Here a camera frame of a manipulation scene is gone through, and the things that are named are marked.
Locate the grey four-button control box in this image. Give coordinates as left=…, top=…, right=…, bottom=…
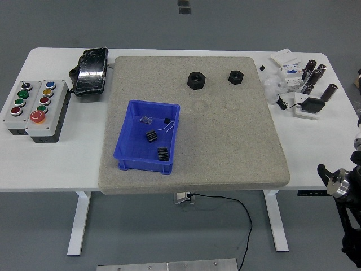
left=2, top=80, right=43, bottom=136

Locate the white square plate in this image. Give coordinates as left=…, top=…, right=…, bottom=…
left=293, top=91, right=325, bottom=121

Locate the grey emergency-stop control box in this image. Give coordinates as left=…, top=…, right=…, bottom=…
left=24, top=78, right=71, bottom=143

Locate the blue plastic box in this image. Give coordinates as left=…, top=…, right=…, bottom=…
left=113, top=99, right=181, bottom=175

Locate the black power cable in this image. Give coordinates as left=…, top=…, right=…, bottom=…
left=187, top=193, right=253, bottom=271

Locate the white circuit breaker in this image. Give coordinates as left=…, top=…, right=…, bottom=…
left=278, top=62, right=305, bottom=93

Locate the black adapter cord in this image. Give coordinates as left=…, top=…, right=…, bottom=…
left=276, top=94, right=304, bottom=111

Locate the large black hex nut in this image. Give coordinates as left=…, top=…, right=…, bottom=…
left=186, top=71, right=206, bottom=90

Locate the black wrapped device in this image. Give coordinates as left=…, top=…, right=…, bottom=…
left=69, top=47, right=109, bottom=98

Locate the black power adapter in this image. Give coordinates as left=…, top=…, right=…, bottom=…
left=301, top=97, right=326, bottom=113

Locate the crumpled clear plastic bag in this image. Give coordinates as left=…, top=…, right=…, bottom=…
left=261, top=73, right=288, bottom=104

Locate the small black hex nut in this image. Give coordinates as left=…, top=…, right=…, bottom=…
left=227, top=69, right=244, bottom=85

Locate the grey-brown foam mat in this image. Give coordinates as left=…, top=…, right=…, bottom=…
left=98, top=55, right=291, bottom=195

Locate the white switch plate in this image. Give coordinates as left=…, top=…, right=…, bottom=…
left=270, top=48, right=300, bottom=66

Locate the black table control panel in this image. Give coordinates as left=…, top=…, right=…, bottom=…
left=297, top=189, right=329, bottom=197

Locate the silver under-table socket bracket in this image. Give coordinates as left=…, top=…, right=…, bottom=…
left=173, top=191, right=196, bottom=204

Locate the thin white wire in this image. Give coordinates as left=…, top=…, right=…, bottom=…
left=157, top=121, right=177, bottom=133

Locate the grey metal plate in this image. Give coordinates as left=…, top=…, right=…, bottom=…
left=96, top=258, right=239, bottom=271

